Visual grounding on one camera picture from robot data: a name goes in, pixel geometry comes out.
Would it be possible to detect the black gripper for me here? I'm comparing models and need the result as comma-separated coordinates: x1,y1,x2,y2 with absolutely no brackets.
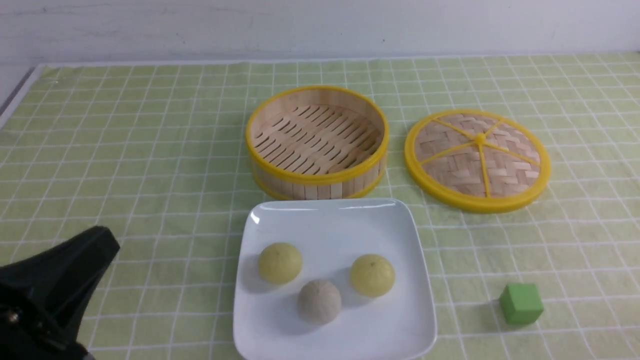
0,225,121,360

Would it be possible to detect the yellow steamed bun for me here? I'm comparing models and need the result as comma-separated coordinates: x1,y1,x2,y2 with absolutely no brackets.
349,254,396,297
257,242,303,285

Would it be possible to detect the grey steamed bun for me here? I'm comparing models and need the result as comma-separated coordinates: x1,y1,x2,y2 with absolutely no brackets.
296,279,342,326

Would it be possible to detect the white square plate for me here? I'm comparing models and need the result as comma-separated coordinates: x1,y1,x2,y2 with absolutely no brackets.
233,198,438,360

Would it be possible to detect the green checkered tablecloth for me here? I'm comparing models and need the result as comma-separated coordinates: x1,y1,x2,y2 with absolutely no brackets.
0,53,640,360

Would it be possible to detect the bamboo steamer basket yellow rim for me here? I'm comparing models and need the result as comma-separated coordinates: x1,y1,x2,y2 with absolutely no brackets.
245,85,390,200

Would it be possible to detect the woven bamboo steamer lid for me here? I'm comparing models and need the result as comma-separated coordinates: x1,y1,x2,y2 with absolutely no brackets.
404,109,553,214

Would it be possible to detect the green cube block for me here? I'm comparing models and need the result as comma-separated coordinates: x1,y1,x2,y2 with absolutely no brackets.
498,283,545,326

